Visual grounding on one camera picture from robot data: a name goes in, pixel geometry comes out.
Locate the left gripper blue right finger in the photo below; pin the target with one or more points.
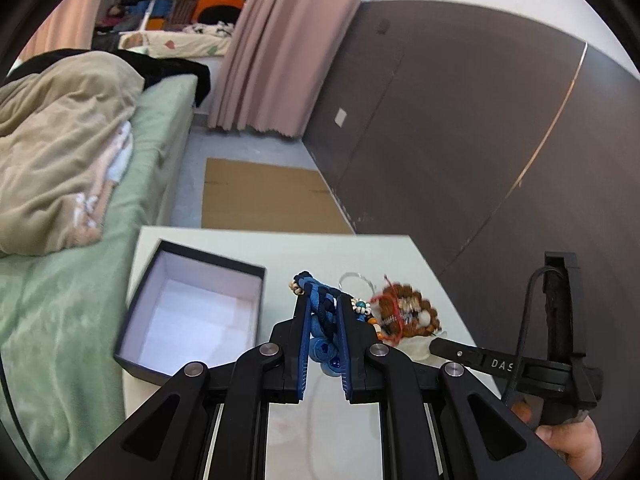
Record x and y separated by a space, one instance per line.
361 383

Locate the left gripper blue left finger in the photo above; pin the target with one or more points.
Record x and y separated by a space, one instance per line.
293 338

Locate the person's right hand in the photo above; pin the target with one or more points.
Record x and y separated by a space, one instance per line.
579 442

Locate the translucent white plastic bag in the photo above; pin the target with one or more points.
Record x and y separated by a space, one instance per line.
417 348

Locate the black gift box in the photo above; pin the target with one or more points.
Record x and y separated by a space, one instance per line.
189 306

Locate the flat cardboard sheet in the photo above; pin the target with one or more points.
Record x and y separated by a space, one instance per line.
247 196

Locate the green bed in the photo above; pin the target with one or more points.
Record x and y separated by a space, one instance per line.
60 314

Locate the black clothing on bed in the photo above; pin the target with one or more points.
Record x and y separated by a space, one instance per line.
153 70

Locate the patterned cream bedding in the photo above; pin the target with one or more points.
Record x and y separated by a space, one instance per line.
194 41

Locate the beige blanket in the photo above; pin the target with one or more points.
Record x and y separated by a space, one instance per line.
65 132

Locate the pink right curtain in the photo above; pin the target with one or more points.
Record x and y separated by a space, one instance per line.
279 56

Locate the pink curtain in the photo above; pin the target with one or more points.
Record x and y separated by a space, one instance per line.
279 56
69 25

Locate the pink left curtain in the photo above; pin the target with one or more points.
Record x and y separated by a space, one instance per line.
69 25

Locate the white wall socket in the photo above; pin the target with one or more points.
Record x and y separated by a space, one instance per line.
340 117

